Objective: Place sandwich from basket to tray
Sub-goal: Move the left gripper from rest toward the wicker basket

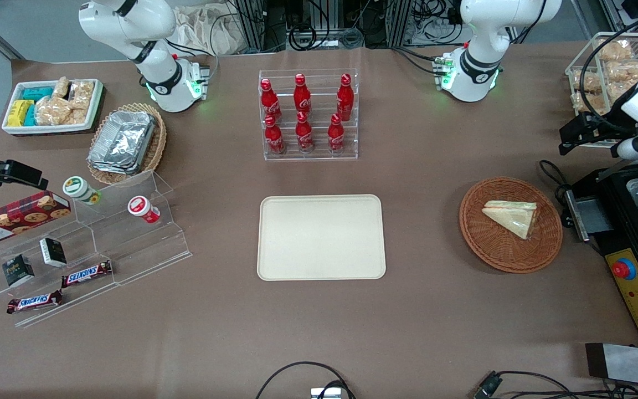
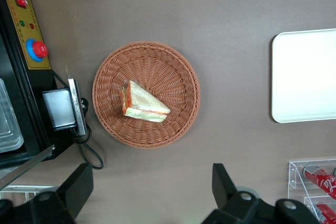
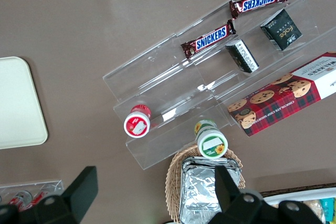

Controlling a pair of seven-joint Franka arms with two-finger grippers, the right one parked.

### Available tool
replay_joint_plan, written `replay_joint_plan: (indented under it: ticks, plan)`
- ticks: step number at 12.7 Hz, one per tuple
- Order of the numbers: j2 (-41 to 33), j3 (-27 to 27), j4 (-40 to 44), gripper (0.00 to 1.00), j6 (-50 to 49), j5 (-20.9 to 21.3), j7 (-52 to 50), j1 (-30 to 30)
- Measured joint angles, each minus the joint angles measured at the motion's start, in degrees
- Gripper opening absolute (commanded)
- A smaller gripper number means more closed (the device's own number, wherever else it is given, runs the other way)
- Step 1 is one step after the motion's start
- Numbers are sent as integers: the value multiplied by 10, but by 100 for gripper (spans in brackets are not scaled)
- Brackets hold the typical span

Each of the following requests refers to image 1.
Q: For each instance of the red emergency stop button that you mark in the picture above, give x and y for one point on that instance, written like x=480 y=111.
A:
x=623 y=270

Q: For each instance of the clear acrylic bottle rack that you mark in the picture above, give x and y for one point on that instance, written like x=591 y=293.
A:
x=313 y=158

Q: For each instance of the oval tan wicker basket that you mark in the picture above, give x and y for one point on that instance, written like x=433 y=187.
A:
x=157 y=149

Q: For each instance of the clear acrylic stepped shelf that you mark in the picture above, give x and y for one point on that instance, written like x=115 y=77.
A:
x=130 y=249

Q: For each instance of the beige cloth bag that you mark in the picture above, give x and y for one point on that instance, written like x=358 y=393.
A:
x=208 y=33

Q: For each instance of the small silver device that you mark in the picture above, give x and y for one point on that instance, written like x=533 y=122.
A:
x=325 y=394

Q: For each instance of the clear bag of crackers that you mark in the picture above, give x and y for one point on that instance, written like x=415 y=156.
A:
x=53 y=111
x=82 y=94
x=61 y=87
x=79 y=115

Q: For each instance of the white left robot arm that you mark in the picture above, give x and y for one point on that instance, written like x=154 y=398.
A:
x=479 y=66

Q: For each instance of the triangular sandwich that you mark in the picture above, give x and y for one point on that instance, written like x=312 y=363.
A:
x=513 y=217

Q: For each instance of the Snickers chocolate bar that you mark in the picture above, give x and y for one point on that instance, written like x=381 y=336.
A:
x=34 y=302
x=86 y=274

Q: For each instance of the green lid yogurt cup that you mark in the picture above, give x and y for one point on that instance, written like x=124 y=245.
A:
x=78 y=188

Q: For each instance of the grey metal panel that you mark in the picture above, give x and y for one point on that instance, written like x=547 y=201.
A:
x=629 y=364

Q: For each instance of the yellow snack packet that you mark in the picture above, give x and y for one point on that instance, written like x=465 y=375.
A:
x=20 y=113

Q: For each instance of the red Walkers cookie box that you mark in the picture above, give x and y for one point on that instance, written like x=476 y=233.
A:
x=14 y=219

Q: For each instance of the round brown wicker basket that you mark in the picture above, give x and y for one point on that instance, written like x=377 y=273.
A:
x=490 y=244

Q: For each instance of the beige plastic tray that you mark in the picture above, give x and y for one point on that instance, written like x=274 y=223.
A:
x=319 y=238

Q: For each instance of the aluminium frame profile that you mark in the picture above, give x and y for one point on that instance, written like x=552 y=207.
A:
x=399 y=22
x=255 y=27

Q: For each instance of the white rectangular snack bin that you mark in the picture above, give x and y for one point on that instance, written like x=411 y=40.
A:
x=94 y=111

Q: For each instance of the aluminium foil tray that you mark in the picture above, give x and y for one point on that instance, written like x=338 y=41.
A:
x=122 y=138

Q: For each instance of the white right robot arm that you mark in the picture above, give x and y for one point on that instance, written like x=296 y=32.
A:
x=158 y=83

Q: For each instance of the red Coca-Cola bottle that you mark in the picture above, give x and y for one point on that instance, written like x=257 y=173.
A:
x=270 y=102
x=336 y=136
x=345 y=100
x=302 y=97
x=304 y=136
x=274 y=138

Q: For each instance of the small black gold box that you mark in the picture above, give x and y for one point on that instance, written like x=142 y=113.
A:
x=17 y=270

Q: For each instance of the small black white box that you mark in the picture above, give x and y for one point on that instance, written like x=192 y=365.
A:
x=53 y=252

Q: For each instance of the clear bag of fried snacks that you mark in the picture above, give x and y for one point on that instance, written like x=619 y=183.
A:
x=615 y=51
x=587 y=81
x=623 y=88
x=626 y=71
x=590 y=102

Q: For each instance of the red lid yogurt cup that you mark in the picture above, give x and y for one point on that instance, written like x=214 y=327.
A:
x=142 y=208

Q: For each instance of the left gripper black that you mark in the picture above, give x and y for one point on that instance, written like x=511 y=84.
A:
x=601 y=126

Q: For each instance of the teal snack packet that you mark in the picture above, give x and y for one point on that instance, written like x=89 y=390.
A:
x=37 y=93
x=31 y=116

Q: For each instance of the black tray sealing machine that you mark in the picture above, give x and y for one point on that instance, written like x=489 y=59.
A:
x=629 y=244

